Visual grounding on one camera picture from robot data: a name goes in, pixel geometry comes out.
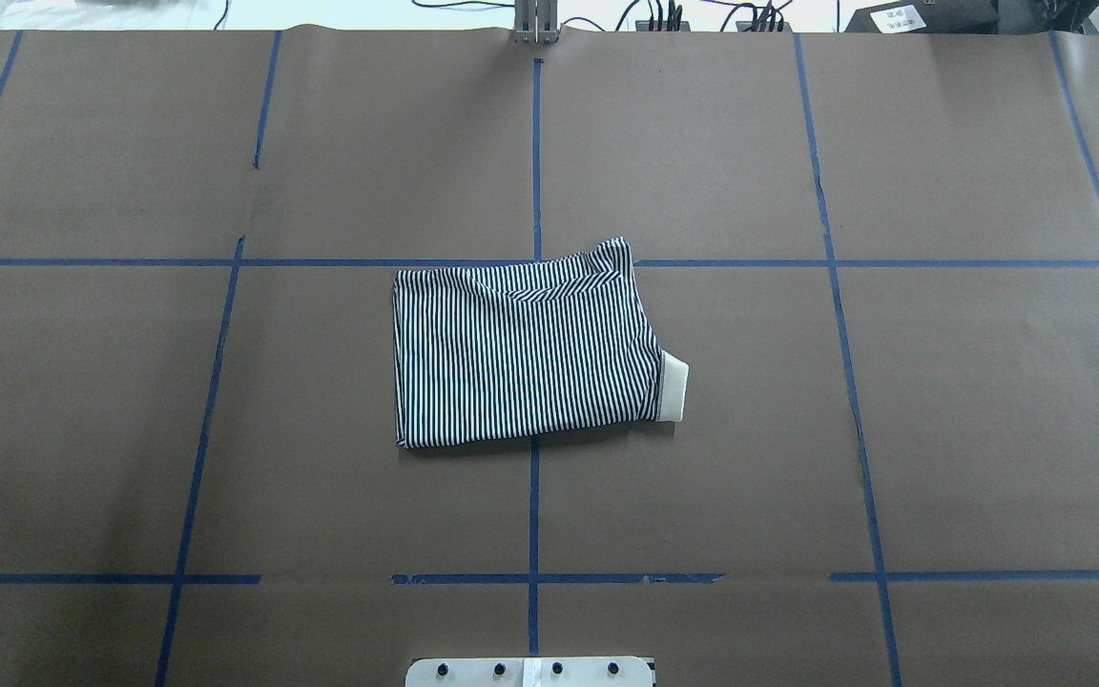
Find navy white striped polo shirt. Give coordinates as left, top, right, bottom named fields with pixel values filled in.
left=393, top=239, right=690, bottom=448

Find grey USB hub orange ports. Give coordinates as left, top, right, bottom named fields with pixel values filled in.
left=632, top=1, right=691, bottom=33

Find black box with label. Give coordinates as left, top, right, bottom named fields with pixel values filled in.
left=841, top=1, right=1000, bottom=34

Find aluminium frame post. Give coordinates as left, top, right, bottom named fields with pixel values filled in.
left=511, top=0, right=560, bottom=45

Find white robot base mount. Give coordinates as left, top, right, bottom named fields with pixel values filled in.
left=404, top=656, right=657, bottom=686

